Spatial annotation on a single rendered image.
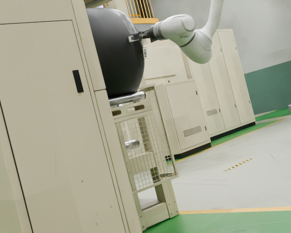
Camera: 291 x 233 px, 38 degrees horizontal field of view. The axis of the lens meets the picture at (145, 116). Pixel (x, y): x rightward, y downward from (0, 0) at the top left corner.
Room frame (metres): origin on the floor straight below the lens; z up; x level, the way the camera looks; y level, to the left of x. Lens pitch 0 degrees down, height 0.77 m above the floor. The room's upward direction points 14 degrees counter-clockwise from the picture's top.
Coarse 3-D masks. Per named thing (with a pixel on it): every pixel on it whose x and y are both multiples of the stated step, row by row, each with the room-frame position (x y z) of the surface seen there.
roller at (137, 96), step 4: (136, 92) 2.38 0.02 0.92; (140, 92) 2.39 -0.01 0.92; (144, 92) 2.40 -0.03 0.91; (120, 96) 2.30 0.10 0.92; (124, 96) 2.32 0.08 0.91; (128, 96) 2.33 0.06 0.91; (132, 96) 2.34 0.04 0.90; (136, 96) 2.36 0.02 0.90; (140, 96) 2.38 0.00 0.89; (144, 96) 2.39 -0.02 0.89; (112, 100) 2.26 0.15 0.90; (116, 100) 2.28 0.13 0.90; (120, 100) 2.29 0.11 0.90; (124, 100) 2.31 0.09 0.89; (128, 100) 2.33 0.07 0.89; (132, 100) 2.35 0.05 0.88; (136, 100) 2.38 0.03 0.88; (112, 104) 2.26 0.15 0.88; (116, 104) 2.29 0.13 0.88
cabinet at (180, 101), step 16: (192, 80) 7.49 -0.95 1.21; (160, 96) 6.98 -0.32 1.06; (176, 96) 7.09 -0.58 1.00; (192, 96) 7.40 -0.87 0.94; (176, 112) 7.01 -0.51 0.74; (192, 112) 7.31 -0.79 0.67; (160, 128) 7.10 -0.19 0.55; (176, 128) 6.94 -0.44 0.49; (192, 128) 7.23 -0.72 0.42; (176, 144) 6.92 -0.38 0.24; (192, 144) 7.15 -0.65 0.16; (208, 144) 7.51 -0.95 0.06
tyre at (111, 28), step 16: (96, 16) 2.22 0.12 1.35; (112, 16) 2.27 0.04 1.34; (96, 32) 2.18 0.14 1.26; (112, 32) 2.19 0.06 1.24; (128, 32) 2.25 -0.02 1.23; (96, 48) 2.18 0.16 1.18; (112, 48) 2.17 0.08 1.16; (128, 48) 2.23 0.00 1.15; (112, 64) 2.18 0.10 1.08; (128, 64) 2.24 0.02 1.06; (144, 64) 2.35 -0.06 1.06; (112, 80) 2.21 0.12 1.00; (128, 80) 2.28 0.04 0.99; (112, 96) 2.29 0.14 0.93
